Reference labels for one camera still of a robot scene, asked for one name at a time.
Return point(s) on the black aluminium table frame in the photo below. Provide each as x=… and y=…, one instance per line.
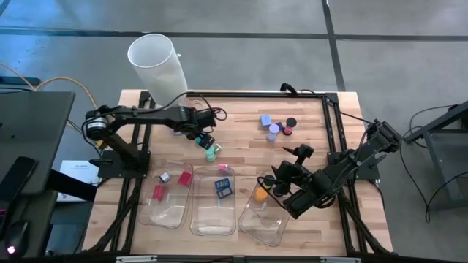
x=311, y=95

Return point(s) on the small red cube box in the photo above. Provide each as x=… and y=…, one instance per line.
x=159, y=192

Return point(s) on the pink sand timer black cap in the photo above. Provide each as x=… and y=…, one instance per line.
x=291, y=122

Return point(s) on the orange sand timer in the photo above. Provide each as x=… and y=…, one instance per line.
x=260, y=194

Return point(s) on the black desk support bar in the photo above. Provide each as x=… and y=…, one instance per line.
x=69, y=184

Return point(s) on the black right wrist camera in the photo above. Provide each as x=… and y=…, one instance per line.
x=305, y=150

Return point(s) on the small clear purple object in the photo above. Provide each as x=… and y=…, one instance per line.
x=178, y=133

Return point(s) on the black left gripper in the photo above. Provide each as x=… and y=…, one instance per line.
x=190, y=122

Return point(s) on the light blue box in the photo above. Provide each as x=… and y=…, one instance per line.
x=265, y=120

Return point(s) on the grey metal stand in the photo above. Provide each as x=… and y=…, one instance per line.
x=442, y=168

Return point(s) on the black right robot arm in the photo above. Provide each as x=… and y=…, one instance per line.
x=351, y=160

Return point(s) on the small green silver cube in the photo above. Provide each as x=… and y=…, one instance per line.
x=218, y=148

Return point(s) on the white paper sheet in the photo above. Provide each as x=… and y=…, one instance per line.
x=78, y=170

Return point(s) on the clear plastic bin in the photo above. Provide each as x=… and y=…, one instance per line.
x=214, y=219
x=164, y=215
x=263, y=226

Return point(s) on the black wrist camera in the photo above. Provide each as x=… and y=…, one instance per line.
x=305, y=150
x=207, y=118

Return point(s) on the lavender sand timer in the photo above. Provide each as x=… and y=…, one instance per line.
x=274, y=128

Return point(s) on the dark grey desk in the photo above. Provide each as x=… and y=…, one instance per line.
x=36, y=124

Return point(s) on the small dark blue box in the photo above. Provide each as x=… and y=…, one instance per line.
x=280, y=126

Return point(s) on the red rectangular box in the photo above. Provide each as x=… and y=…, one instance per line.
x=185, y=179

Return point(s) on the small pink clip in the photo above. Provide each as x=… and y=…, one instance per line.
x=223, y=167

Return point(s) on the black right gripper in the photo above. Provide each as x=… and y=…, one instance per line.
x=290, y=171

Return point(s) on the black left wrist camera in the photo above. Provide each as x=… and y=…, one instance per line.
x=207, y=118

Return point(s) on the black computer mouse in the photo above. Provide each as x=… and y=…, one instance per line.
x=16, y=237

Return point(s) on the green sand timer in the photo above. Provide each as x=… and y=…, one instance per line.
x=210, y=153

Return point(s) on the black flat floor bar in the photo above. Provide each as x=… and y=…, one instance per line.
x=18, y=80

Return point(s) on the black smartphone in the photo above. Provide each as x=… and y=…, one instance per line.
x=16, y=179

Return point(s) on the grey metal bracket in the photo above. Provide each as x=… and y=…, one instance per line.
x=137, y=259
x=340, y=259

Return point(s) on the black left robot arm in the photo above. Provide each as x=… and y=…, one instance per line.
x=146, y=115

